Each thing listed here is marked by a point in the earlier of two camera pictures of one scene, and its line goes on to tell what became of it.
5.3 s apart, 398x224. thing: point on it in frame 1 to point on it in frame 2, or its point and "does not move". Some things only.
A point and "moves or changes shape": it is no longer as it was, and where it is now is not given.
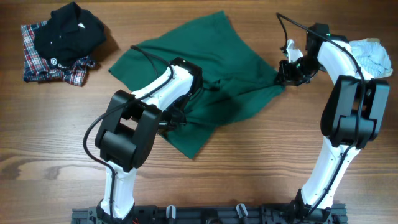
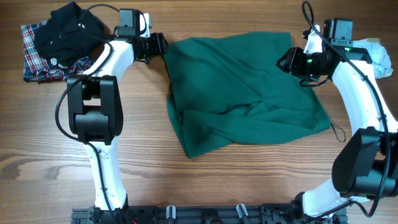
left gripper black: (166, 125) to (158, 42)
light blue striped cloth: (374, 56) does not move
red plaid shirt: (35, 68) does not move
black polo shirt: (69, 36) does not move
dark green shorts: (234, 79) moves or changes shape
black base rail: (251, 214) does not move
